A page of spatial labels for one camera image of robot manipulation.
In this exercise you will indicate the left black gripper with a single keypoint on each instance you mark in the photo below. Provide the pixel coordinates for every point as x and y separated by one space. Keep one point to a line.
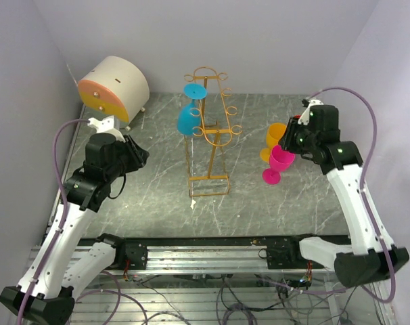
138 156

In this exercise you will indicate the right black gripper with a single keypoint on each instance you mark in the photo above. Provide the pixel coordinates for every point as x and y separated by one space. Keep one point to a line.
287 142

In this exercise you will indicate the yellow wine glass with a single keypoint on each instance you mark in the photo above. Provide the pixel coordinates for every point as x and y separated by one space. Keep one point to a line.
274 133

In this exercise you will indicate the pink wine glass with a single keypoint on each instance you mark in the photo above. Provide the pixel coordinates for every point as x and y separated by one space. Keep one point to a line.
279 161

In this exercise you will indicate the blue wine glass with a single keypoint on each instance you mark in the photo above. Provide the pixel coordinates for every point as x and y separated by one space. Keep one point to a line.
189 117

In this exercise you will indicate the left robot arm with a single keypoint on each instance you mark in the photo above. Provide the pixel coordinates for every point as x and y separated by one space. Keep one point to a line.
48 291

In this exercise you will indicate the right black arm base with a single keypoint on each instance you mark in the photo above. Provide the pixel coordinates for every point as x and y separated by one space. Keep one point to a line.
283 252

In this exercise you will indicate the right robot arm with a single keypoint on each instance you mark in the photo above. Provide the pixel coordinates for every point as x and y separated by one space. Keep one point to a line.
372 254

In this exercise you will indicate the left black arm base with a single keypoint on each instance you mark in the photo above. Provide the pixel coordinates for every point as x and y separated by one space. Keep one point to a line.
129 253

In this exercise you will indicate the round white mini drawer cabinet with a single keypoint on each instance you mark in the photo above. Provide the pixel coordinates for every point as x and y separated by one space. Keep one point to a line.
115 87

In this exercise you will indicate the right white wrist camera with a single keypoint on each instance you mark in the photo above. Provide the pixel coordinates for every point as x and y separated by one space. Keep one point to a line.
308 113

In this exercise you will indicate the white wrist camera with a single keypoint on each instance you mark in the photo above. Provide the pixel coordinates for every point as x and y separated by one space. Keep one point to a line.
308 113
110 125

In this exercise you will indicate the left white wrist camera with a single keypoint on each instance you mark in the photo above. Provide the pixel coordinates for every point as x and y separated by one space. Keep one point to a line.
110 125

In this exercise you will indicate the aluminium mounting rail frame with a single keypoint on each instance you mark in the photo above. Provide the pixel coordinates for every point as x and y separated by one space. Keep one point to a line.
219 281

